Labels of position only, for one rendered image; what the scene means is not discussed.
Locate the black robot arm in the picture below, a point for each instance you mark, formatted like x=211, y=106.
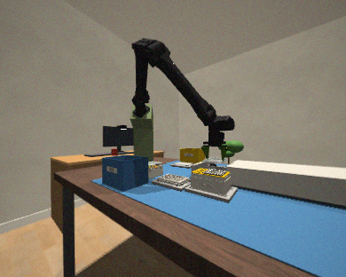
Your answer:
x=145, y=54

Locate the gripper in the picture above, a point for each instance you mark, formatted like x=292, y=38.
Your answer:
x=214, y=140

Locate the blue bench mat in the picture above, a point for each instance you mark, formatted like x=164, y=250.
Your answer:
x=309, y=236

